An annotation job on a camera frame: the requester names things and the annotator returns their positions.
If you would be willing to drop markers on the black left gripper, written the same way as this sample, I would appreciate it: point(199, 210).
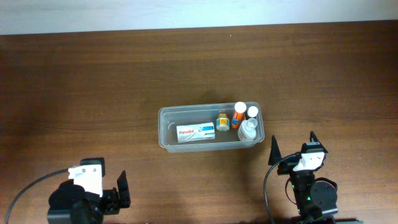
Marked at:
point(112, 197)

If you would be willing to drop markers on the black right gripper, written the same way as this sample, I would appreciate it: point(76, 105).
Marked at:
point(285, 166)

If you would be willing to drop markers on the white squeeze bottle clear cap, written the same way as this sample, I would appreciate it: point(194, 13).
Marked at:
point(247, 130)

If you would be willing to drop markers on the dark bottle white cap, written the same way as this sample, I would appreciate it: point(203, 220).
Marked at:
point(252, 112)

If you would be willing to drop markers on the orange tube white cap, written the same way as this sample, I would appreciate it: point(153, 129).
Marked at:
point(239, 111)

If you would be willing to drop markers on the gold lid balm jar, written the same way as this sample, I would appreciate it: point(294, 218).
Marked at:
point(223, 122)

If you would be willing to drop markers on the white Panadol box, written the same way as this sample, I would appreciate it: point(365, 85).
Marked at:
point(195, 132)

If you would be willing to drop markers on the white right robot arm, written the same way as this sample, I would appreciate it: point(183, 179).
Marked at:
point(210, 181)

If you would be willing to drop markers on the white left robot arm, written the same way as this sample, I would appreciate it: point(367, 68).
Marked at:
point(72, 204)

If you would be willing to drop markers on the clear plastic container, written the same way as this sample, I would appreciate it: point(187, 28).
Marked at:
point(171, 117)

